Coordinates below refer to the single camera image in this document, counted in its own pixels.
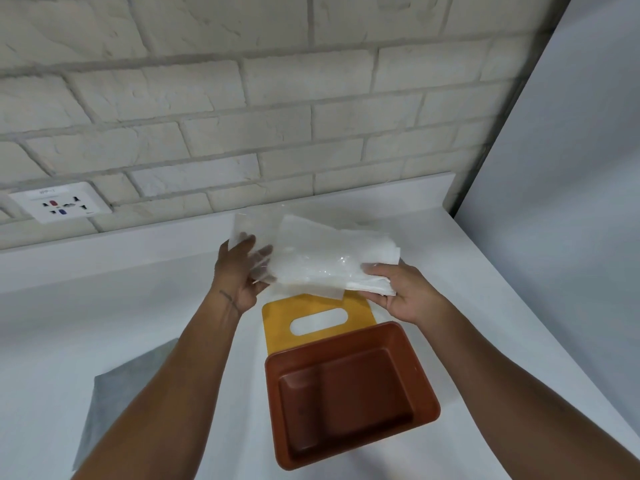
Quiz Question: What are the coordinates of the person's left forearm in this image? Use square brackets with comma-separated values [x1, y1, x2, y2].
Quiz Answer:
[71, 287, 241, 480]

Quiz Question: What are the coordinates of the white wall power socket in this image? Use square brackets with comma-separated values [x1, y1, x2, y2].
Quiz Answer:
[8, 182, 113, 225]

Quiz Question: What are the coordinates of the yellow cutting board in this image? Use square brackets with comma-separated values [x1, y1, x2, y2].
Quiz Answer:
[261, 291, 377, 356]

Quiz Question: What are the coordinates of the grey cloth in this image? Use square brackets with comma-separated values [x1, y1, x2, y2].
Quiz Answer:
[72, 338, 180, 471]

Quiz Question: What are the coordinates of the clear plastic bag of tissues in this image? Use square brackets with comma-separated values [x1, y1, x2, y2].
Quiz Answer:
[228, 213, 402, 300]

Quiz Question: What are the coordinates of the brown plastic tray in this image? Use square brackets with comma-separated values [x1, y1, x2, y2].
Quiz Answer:
[264, 322, 441, 471]

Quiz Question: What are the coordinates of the person's left hand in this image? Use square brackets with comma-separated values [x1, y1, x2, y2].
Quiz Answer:
[212, 235, 274, 316]

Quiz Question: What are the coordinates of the person's right hand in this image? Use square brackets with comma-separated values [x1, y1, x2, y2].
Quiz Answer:
[358, 263, 453, 328]

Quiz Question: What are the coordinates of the person's right forearm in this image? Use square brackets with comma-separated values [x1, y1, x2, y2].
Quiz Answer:
[415, 301, 640, 480]

